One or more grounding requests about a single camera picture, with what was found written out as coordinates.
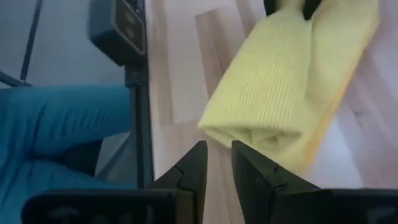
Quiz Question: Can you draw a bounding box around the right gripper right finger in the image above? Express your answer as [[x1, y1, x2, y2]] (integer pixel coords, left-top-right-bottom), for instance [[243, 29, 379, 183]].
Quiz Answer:
[[231, 139, 322, 224]]

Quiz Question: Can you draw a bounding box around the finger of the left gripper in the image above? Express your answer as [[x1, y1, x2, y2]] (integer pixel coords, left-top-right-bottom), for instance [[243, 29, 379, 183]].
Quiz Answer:
[[302, 0, 323, 21], [263, 0, 279, 17]]

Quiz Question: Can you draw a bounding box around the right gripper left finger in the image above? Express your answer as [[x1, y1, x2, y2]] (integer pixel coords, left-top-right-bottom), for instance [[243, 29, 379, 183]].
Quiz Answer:
[[147, 140, 209, 224]]

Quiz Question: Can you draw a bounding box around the yellow microfiber towel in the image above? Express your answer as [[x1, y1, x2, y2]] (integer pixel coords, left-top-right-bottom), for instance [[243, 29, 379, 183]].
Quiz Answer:
[[197, 0, 382, 175]]

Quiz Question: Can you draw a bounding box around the thin black metal rod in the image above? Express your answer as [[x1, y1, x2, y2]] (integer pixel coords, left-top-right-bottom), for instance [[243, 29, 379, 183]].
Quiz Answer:
[[19, 0, 45, 82]]

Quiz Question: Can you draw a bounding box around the black aluminium table frame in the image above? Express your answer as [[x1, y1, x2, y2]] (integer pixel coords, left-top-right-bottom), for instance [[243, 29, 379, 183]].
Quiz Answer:
[[123, 0, 155, 190]]

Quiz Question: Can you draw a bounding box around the black camera on mount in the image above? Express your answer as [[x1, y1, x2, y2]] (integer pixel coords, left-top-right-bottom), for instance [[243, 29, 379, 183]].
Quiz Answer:
[[88, 0, 147, 68]]

